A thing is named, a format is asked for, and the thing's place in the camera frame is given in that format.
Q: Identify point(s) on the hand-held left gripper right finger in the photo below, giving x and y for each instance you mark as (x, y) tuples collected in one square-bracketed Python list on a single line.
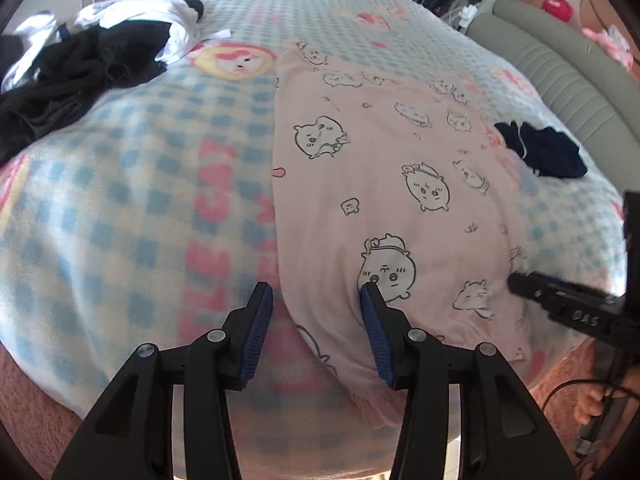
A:
[(376, 332)]

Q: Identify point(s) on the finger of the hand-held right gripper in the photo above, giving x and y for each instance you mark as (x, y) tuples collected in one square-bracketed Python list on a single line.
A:
[(531, 290)]

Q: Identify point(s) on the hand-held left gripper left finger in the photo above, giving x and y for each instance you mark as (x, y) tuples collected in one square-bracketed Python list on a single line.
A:
[(254, 332)]

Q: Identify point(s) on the pink cartoon print pajama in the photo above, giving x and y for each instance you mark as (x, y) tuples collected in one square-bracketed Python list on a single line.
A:
[(400, 170)]

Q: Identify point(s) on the black clothes pile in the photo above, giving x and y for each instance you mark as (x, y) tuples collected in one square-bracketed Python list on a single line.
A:
[(65, 70)]

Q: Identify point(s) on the person's right hand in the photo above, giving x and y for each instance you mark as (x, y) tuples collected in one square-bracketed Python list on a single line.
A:
[(589, 404)]

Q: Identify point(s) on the small navy garment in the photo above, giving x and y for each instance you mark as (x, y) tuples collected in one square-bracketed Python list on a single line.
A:
[(547, 152)]

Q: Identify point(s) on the blue checkered fleece blanket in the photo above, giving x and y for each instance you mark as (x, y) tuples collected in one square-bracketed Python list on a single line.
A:
[(125, 200)]

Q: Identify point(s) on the grey padded headboard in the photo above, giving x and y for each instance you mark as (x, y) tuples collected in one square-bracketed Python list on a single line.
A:
[(560, 65)]

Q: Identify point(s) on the pink fuzzy bed sheet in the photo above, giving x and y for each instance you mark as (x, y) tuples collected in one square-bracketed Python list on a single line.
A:
[(30, 410)]

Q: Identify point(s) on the pink and white plush toy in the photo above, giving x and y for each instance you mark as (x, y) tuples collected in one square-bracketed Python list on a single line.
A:
[(609, 42)]

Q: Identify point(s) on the red plush toy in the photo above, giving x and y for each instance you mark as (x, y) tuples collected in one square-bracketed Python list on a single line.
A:
[(558, 8)]

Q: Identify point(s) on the white garment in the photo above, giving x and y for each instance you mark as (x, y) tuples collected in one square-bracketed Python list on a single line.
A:
[(170, 35)]

